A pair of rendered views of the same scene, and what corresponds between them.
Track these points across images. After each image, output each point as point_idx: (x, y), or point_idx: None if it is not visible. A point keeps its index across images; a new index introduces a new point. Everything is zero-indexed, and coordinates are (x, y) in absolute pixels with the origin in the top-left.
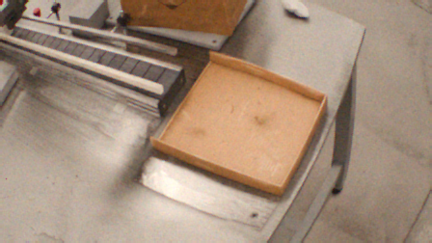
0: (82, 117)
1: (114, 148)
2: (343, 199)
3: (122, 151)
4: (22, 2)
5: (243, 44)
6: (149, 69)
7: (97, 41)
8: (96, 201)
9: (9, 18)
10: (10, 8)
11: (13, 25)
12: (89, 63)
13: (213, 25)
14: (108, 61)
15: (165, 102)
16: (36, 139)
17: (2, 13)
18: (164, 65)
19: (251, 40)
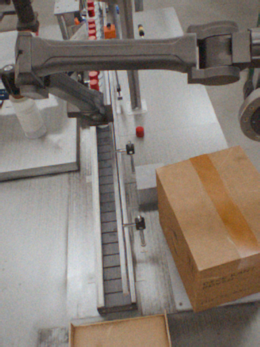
0: (71, 253)
1: (57, 297)
2: None
3: (59, 305)
4: (87, 115)
5: (197, 326)
6: (121, 279)
7: (139, 213)
8: (6, 314)
9: (76, 116)
10: (77, 108)
11: (91, 125)
12: (97, 228)
13: (189, 294)
14: (114, 240)
15: (105, 310)
16: (34, 228)
17: (67, 106)
18: (131, 287)
19: (206, 329)
